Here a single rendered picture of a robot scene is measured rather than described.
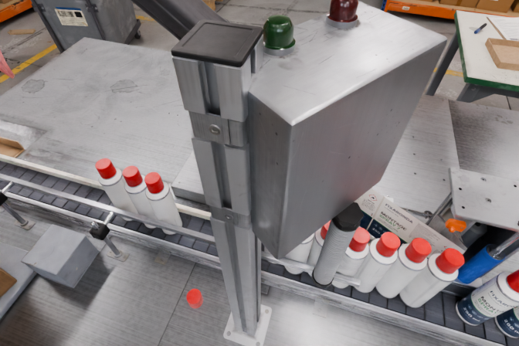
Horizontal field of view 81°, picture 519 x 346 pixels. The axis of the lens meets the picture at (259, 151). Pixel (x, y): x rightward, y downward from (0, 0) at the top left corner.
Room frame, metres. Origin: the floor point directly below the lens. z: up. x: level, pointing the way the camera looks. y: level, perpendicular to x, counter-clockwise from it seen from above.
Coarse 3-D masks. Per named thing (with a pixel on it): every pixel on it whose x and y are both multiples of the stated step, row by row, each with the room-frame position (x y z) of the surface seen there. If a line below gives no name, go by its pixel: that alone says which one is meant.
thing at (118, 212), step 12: (12, 180) 0.48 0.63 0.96; (48, 192) 0.44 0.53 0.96; (60, 192) 0.44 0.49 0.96; (84, 204) 0.41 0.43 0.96; (96, 204) 0.40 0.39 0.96; (132, 216) 0.37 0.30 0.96; (144, 216) 0.37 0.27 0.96; (168, 228) 0.34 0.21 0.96; (180, 228) 0.34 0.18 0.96; (204, 240) 0.31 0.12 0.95; (264, 252) 0.28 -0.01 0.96; (288, 264) 0.26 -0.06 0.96; (300, 264) 0.26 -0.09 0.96; (336, 276) 0.23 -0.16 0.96; (348, 276) 0.23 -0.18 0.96
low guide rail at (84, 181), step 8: (0, 160) 0.60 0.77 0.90; (8, 160) 0.59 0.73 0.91; (16, 160) 0.58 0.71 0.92; (32, 168) 0.56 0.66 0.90; (40, 168) 0.55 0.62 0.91; (48, 168) 0.55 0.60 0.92; (56, 176) 0.54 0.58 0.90; (64, 176) 0.53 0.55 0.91; (72, 176) 0.52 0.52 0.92; (88, 184) 0.50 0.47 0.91; (96, 184) 0.50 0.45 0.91; (184, 208) 0.42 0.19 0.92; (192, 208) 0.42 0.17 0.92; (200, 216) 0.41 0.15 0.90; (208, 216) 0.40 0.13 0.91
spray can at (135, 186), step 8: (128, 168) 0.41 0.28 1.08; (136, 168) 0.41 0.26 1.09; (128, 176) 0.39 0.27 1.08; (136, 176) 0.40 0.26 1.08; (144, 176) 0.43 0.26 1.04; (128, 184) 0.39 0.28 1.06; (136, 184) 0.39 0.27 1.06; (144, 184) 0.40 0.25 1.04; (128, 192) 0.38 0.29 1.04; (136, 192) 0.38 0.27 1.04; (144, 192) 0.39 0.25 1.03; (136, 200) 0.38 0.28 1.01; (144, 200) 0.39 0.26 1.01; (136, 208) 0.39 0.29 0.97; (144, 208) 0.38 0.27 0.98; (152, 216) 0.39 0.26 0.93; (144, 224) 0.39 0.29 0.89
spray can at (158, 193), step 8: (152, 176) 0.39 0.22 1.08; (160, 176) 0.39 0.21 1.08; (152, 184) 0.37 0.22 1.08; (160, 184) 0.38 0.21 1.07; (152, 192) 0.37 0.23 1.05; (160, 192) 0.38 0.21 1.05; (168, 192) 0.38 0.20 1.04; (152, 200) 0.36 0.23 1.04; (160, 200) 0.37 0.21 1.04; (168, 200) 0.38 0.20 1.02; (152, 208) 0.37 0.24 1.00; (160, 208) 0.36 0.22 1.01; (168, 208) 0.37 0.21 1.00; (176, 208) 0.39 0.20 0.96; (160, 216) 0.36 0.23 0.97; (168, 216) 0.37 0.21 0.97; (176, 216) 0.38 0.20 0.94; (176, 224) 0.37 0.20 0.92; (168, 232) 0.36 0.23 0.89
